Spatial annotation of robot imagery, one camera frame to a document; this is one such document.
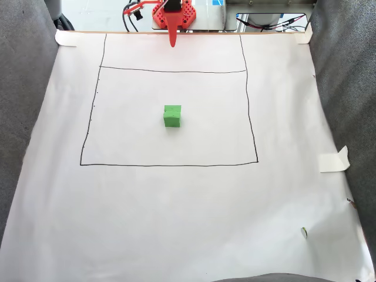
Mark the white paper sheet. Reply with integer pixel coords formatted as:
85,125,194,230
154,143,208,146
0,31,376,282

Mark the red and black wire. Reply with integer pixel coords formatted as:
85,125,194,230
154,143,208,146
236,15,307,32

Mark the green clay block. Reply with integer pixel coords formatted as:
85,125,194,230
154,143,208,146
163,104,183,129

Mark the black camera on orange bracket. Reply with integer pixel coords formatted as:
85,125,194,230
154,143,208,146
122,1,162,22

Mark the white tape piece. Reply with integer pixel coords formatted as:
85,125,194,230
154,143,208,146
55,30,78,48
294,22,313,45
318,145,351,173

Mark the grey fabric panel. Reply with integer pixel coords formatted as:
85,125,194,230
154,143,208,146
0,0,61,246
307,0,376,267

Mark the black cable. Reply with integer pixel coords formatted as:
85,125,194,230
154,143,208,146
122,11,139,33

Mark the metal machine frame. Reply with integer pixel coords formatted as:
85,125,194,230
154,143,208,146
224,0,317,33

